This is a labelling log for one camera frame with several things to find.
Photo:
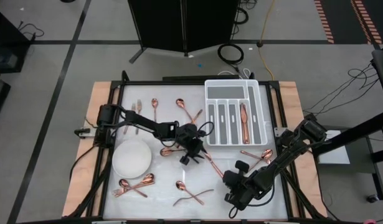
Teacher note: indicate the black cabinet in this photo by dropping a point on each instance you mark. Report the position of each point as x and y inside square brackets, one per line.
[6, 34]

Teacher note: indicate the small copper spoon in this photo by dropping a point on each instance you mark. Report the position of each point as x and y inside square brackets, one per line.
[154, 102]

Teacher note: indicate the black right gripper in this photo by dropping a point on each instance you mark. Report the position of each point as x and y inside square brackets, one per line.
[248, 188]

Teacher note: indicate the wooden table board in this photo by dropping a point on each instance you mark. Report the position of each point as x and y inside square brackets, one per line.
[96, 102]

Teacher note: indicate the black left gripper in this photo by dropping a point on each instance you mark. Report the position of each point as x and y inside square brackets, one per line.
[191, 138]

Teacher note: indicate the black flat bar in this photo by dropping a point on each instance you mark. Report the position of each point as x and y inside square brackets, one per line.
[200, 78]

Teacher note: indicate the white round plate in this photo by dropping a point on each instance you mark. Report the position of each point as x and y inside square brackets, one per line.
[132, 158]

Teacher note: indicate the black folding partition screen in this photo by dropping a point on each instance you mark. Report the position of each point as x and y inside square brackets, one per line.
[160, 25]

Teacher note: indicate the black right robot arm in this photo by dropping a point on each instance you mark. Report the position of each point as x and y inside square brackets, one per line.
[281, 161]

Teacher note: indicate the black table frame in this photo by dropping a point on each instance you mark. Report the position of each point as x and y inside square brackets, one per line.
[166, 83]

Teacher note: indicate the white plastic cutlery tray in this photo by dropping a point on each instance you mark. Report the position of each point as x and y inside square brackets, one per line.
[225, 92]

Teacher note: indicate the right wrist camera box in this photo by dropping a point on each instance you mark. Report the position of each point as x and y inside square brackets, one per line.
[242, 166]

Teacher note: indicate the black aluminium stand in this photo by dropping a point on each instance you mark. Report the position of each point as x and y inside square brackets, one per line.
[382, 71]

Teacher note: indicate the white sheet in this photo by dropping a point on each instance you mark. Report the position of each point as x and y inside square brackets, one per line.
[334, 155]

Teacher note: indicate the pink object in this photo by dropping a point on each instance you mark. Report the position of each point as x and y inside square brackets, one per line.
[370, 221]

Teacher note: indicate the black mat striped edge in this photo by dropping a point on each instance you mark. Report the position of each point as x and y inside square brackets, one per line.
[340, 18]
[381, 15]

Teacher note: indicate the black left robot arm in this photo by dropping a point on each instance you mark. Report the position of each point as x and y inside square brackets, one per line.
[141, 119]

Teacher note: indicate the grey side table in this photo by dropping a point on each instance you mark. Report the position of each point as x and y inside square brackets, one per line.
[362, 163]

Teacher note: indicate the black caster wheel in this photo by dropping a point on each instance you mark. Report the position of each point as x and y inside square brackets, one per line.
[372, 198]

